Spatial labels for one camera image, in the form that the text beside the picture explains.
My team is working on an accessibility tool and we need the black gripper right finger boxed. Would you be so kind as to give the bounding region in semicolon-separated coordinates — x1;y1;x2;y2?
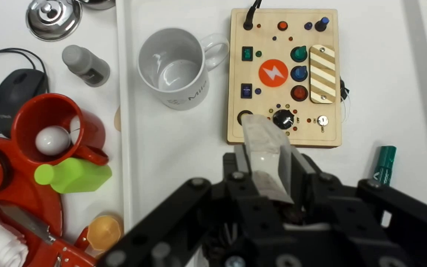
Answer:
279;145;329;199

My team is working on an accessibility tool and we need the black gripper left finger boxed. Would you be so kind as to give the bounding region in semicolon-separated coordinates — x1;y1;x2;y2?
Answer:
222;145;250;197

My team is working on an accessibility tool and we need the green marker pen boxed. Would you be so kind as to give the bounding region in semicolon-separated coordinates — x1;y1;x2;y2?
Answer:
372;145;397;185

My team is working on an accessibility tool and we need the white ceramic mug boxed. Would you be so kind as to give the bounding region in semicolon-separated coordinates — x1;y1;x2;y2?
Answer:
138;28;230;111

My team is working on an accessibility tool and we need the white plastic tray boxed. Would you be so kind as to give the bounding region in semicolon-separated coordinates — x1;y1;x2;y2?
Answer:
115;0;427;225

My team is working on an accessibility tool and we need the orange toy fruit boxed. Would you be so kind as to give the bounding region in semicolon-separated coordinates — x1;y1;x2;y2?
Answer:
86;213;123;252

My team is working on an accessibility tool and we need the green plastic bottle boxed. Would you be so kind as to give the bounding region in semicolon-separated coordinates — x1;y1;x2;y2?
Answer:
34;157;113;194

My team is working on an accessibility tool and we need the grey salt shaker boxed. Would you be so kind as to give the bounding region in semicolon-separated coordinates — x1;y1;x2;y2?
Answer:
62;44;110;87

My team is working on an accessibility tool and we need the white egg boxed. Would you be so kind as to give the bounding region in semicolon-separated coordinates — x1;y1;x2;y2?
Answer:
35;126;71;156

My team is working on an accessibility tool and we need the red plate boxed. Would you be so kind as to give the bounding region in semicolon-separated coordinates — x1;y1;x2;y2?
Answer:
0;138;95;267

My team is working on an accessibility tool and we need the black computer mouse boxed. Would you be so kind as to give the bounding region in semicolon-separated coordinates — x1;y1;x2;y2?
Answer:
0;68;49;136

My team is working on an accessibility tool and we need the steel pot lid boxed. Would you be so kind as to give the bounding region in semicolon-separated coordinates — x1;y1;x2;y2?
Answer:
25;0;81;40

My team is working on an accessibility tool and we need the wooden switch board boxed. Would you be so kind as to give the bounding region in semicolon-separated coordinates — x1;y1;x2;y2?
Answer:
227;9;342;147

